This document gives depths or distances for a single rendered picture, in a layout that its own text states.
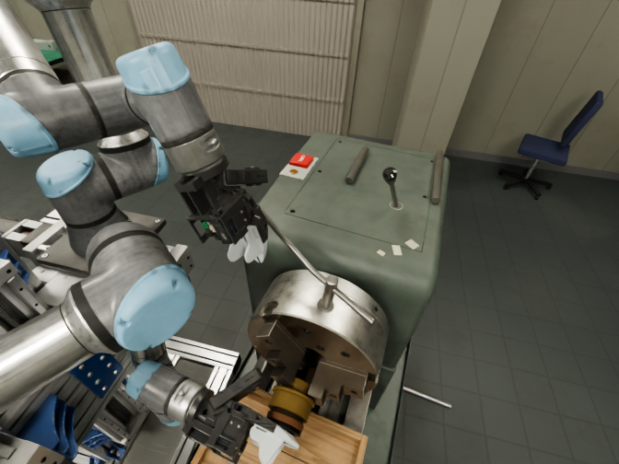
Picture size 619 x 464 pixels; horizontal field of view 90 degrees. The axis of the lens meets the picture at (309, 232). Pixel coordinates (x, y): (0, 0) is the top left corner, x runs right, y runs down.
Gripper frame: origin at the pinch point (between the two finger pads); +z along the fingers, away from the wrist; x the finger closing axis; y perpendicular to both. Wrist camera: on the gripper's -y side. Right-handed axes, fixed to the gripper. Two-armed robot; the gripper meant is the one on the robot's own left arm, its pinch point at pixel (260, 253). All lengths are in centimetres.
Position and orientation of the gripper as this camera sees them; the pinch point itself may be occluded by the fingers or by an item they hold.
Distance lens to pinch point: 59.7
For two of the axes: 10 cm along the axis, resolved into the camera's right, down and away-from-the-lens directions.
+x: 8.9, 0.1, -4.6
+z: 2.8, 7.8, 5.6
